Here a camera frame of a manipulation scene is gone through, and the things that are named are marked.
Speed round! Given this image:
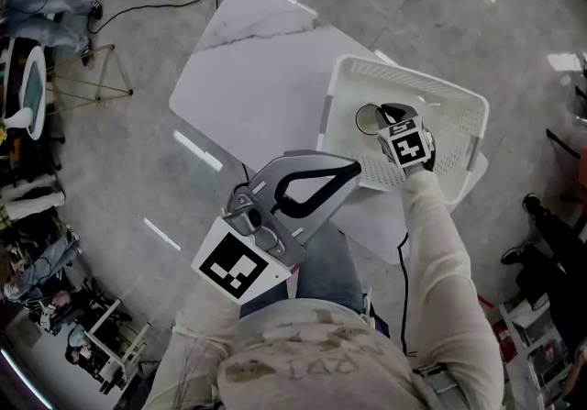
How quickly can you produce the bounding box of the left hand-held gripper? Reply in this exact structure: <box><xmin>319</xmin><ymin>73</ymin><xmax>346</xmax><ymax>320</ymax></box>
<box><xmin>191</xmin><ymin>149</ymin><xmax>364</xmax><ymax>306</ymax></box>

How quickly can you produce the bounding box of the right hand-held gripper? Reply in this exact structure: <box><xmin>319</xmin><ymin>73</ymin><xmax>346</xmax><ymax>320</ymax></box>
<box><xmin>374</xmin><ymin>102</ymin><xmax>437</xmax><ymax>172</ymax></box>

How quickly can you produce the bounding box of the dark rimmed cup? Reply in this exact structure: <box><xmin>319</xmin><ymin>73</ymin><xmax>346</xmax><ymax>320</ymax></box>
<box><xmin>354</xmin><ymin>102</ymin><xmax>385</xmax><ymax>137</ymax></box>

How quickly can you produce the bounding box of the white plastic basket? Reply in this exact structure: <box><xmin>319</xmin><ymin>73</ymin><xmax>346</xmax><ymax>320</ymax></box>
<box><xmin>315</xmin><ymin>54</ymin><xmax>490</xmax><ymax>207</ymax></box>

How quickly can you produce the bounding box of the person's left forearm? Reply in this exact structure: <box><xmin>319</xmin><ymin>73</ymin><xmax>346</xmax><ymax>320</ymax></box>
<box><xmin>145</xmin><ymin>277</ymin><xmax>260</xmax><ymax>410</ymax></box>

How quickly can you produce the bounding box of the person's right forearm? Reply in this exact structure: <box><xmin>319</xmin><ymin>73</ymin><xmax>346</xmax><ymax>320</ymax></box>
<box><xmin>399</xmin><ymin>168</ymin><xmax>505</xmax><ymax>384</ymax></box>

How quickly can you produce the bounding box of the person's blue jeans leg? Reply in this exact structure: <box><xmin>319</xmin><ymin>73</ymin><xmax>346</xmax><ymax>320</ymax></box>
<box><xmin>287</xmin><ymin>223</ymin><xmax>371</xmax><ymax>316</ymax></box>

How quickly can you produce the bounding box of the person's cream printed shirt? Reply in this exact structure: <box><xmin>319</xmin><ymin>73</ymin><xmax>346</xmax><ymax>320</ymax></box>
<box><xmin>214</xmin><ymin>305</ymin><xmax>430</xmax><ymax>410</ymax></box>

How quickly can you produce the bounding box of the white metal shelf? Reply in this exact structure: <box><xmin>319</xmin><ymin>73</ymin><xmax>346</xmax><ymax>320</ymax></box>
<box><xmin>496</xmin><ymin>292</ymin><xmax>587</xmax><ymax>403</ymax></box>

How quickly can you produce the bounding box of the white round side table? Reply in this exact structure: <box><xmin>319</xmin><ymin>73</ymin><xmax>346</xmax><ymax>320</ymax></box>
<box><xmin>0</xmin><ymin>44</ymin><xmax>49</xmax><ymax>142</ymax></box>

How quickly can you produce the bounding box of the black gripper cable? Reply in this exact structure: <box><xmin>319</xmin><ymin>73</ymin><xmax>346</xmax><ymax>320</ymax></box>
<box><xmin>395</xmin><ymin>229</ymin><xmax>417</xmax><ymax>358</ymax></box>

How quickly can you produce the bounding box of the gold wire stand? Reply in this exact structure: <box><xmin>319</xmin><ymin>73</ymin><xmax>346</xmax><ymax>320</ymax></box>
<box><xmin>44</xmin><ymin>43</ymin><xmax>135</xmax><ymax>116</ymax></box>

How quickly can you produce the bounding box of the long black power cable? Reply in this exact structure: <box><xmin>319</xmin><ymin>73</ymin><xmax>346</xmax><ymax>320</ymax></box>
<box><xmin>85</xmin><ymin>0</ymin><xmax>208</xmax><ymax>36</ymax></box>

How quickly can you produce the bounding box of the white frame stool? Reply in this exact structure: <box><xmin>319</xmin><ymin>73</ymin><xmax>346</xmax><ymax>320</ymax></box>
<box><xmin>83</xmin><ymin>296</ymin><xmax>152</xmax><ymax>396</ymax></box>

